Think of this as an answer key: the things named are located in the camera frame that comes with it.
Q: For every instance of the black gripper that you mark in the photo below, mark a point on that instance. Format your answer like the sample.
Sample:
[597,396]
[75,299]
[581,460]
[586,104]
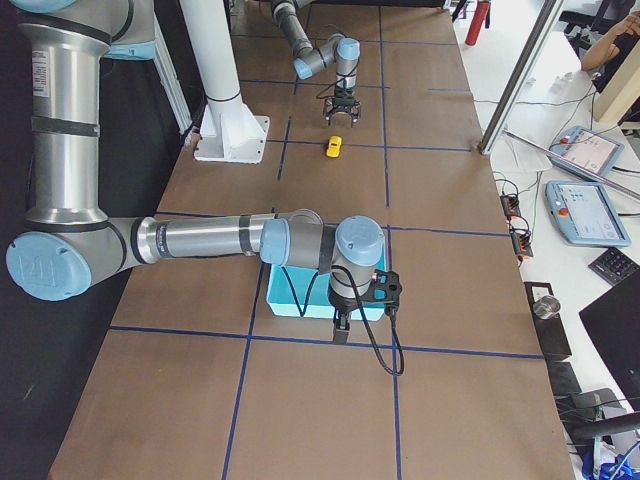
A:
[343,303]
[342,104]

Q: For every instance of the yellow beetle toy car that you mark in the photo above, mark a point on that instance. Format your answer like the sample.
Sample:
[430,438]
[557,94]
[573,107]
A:
[333,147]

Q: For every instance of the person forearm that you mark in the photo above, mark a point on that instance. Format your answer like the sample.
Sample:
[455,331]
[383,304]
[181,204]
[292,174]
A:
[605,49]

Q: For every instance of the turquoise plastic bin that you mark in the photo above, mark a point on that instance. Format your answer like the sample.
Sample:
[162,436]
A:
[287,288]

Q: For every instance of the red cylinder bottle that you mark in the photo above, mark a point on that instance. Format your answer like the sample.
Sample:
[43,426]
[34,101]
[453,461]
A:
[478,22]

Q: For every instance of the small metal cup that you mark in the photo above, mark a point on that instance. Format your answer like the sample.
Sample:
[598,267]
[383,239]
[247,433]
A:
[546,307]

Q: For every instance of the upper teach pendant tablet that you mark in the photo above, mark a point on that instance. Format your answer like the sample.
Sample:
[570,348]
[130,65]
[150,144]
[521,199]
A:
[585,148]

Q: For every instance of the teach pendant tablet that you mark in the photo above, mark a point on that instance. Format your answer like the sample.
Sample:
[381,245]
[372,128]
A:
[584,215]
[585,148]

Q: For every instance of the lower teach pendant tablet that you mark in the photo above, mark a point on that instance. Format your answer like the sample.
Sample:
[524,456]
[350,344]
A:
[584,215]

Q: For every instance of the black keyboard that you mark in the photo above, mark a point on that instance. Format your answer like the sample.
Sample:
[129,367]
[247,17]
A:
[613,266]

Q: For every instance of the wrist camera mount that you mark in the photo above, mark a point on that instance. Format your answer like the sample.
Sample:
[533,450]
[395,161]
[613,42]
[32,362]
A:
[384,288]

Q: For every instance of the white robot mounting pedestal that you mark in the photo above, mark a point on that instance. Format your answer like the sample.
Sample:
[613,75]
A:
[229,131]

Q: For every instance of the aluminium frame post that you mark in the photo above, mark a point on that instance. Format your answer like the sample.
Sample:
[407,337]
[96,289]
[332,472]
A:
[548,16]

